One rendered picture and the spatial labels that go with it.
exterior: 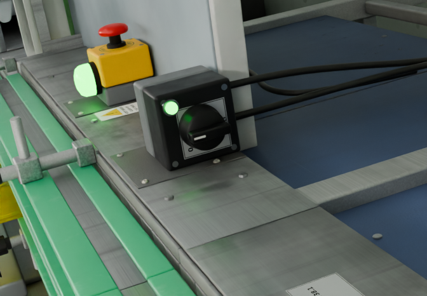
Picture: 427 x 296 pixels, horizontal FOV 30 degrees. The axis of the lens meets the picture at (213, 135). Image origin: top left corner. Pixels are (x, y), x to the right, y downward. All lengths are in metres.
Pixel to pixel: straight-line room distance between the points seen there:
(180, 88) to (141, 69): 0.28
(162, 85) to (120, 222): 0.15
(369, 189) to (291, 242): 0.12
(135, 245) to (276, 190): 0.13
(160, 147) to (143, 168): 0.03
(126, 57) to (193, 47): 0.18
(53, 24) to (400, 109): 0.79
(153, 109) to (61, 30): 0.77
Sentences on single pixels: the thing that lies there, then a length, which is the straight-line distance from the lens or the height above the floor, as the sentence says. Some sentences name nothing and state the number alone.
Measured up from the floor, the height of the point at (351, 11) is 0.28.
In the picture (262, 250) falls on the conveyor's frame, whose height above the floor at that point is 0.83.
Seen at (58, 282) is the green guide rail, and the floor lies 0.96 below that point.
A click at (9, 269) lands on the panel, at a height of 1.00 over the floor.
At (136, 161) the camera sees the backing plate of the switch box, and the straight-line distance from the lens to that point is 0.84.
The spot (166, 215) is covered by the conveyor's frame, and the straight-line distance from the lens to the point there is 0.70.
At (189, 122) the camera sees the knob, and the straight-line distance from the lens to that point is 0.76.
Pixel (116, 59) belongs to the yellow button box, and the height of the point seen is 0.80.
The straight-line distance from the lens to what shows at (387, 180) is 0.72.
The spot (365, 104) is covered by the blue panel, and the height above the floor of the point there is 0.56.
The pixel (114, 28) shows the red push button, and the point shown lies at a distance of 1.06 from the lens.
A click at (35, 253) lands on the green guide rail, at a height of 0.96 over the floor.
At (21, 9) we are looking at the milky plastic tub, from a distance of 1.68.
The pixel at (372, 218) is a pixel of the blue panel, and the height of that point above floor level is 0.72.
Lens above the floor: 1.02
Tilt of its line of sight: 17 degrees down
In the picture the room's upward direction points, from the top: 106 degrees counter-clockwise
